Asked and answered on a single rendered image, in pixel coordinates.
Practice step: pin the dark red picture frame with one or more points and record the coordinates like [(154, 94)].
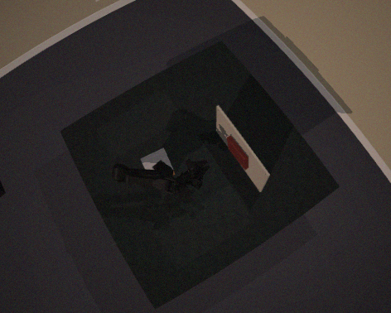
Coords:
[(237, 151)]

